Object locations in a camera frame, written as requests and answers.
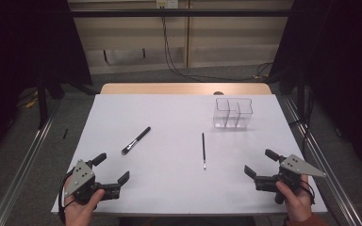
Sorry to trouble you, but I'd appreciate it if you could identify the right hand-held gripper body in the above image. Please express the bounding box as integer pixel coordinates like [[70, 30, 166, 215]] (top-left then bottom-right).
[[254, 153, 327, 205]]

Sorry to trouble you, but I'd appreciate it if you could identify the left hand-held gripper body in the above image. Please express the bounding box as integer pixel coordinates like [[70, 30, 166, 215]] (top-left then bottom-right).
[[64, 159, 121, 202]]

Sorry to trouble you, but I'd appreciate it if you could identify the thick black makeup brush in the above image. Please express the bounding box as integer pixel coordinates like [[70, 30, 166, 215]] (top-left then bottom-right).
[[121, 126, 152, 156]]

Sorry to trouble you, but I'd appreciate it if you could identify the thin black makeup brush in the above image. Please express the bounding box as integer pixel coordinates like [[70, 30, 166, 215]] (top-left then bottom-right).
[[201, 132, 207, 170]]

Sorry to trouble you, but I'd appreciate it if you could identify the clear acrylic organizer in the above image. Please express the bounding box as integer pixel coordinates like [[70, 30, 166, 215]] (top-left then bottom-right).
[[212, 97, 254, 130]]

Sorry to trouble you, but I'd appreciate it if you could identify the person's left hand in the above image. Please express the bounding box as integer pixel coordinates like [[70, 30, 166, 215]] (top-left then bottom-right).
[[63, 176, 106, 226]]

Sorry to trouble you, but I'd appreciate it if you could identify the person's right hand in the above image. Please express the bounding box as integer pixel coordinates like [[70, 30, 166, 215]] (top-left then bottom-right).
[[276, 175, 315, 222]]

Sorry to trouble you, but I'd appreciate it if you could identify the black metal stand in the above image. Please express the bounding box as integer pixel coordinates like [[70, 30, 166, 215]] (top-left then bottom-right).
[[36, 74, 50, 130], [296, 69, 306, 122]]

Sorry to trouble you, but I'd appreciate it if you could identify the white table cover sheet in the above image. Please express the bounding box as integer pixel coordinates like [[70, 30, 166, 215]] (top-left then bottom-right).
[[50, 93, 328, 217]]

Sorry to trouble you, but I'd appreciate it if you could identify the wooden table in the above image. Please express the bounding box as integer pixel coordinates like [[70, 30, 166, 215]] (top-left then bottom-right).
[[99, 83, 272, 96]]

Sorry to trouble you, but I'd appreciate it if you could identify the black curtain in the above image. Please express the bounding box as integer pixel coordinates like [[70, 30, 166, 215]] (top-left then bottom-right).
[[269, 0, 362, 181], [0, 0, 92, 168]]

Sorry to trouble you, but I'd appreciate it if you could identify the black horizontal bar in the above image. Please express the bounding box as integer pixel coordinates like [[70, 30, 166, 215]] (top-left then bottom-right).
[[70, 8, 293, 18]]

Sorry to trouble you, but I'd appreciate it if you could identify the left hand-held gripper cable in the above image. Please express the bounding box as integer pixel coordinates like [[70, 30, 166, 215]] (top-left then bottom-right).
[[58, 168, 76, 225]]

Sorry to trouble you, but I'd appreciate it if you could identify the hand-held gripper cable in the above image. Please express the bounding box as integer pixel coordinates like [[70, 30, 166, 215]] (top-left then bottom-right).
[[298, 178, 316, 205], [58, 168, 76, 225]]

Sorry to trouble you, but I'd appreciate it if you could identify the right hand-held gripper cable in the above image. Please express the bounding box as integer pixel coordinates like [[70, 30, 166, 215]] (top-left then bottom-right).
[[298, 178, 316, 205]]

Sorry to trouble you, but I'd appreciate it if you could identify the aluminium rail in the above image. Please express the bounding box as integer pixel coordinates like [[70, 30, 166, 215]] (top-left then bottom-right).
[[284, 97, 362, 226], [0, 103, 60, 226]]

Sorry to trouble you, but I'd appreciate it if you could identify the long black floor cable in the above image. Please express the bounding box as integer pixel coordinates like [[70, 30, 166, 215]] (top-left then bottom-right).
[[161, 8, 274, 82]]

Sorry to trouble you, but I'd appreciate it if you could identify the white wall socket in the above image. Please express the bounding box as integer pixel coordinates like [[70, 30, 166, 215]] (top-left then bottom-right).
[[156, 0, 179, 9]]

